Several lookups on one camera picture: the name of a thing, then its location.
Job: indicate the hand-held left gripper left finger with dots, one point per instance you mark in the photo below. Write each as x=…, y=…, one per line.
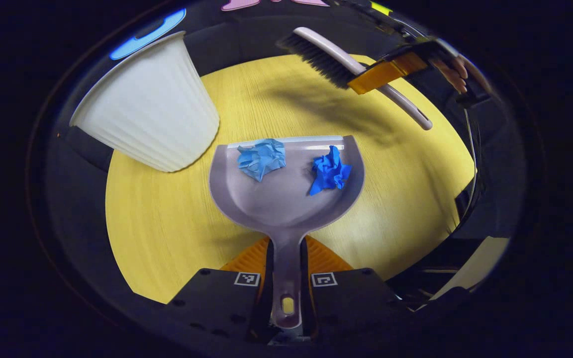
x=217, y=303

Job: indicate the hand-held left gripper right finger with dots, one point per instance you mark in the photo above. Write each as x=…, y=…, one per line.
x=351, y=303

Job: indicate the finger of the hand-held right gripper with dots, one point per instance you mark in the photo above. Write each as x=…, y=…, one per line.
x=386, y=72

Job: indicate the small grey broom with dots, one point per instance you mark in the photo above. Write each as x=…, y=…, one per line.
x=321, y=52

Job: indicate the dark blue paper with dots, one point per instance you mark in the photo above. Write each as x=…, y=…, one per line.
x=330, y=173

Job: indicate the small grey dustpan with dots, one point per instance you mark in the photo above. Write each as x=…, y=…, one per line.
x=286, y=204

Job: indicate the light blue paper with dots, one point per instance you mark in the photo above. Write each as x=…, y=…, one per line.
x=261, y=158

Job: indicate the white ribbed garbage bin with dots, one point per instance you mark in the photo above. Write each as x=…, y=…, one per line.
x=147, y=109

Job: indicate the wooden desktop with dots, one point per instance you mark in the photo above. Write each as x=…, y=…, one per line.
x=167, y=223

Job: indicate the black backdrop cloth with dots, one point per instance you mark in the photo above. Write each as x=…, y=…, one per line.
x=246, y=40

